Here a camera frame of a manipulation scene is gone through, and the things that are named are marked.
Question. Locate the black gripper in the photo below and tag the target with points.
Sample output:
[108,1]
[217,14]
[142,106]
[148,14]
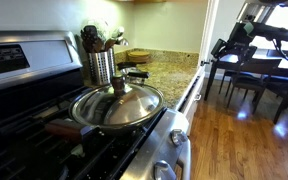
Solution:
[242,35]

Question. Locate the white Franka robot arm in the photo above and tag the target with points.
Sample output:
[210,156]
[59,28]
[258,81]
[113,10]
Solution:
[254,11]

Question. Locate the dark wooden dining chair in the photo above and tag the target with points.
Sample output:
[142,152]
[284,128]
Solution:
[284,87]
[250,83]
[284,53]
[230,73]

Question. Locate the black door strike latch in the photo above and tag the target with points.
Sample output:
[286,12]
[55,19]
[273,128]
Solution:
[204,62]

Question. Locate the dark wooden dining table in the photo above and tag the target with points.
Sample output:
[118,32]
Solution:
[210,80]

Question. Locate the wooden bowl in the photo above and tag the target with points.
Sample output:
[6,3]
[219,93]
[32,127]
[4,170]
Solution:
[139,56]

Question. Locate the silver range knob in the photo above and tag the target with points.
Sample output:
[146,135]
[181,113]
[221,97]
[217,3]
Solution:
[179,136]
[164,170]

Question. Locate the steel ladle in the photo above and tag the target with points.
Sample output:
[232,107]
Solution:
[120,35]

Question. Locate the steel pan lid with knob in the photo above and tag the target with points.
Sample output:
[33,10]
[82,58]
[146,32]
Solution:
[130,106]

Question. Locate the wooden spoon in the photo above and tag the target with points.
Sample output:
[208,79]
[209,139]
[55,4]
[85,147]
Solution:
[110,43]

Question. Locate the perforated steel utensil holder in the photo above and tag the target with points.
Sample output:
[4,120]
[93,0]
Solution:
[99,68]

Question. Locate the dark wooden spatula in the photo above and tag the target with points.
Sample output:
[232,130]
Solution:
[91,38]

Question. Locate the stainless steel gas range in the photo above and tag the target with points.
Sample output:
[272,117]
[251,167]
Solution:
[34,56]

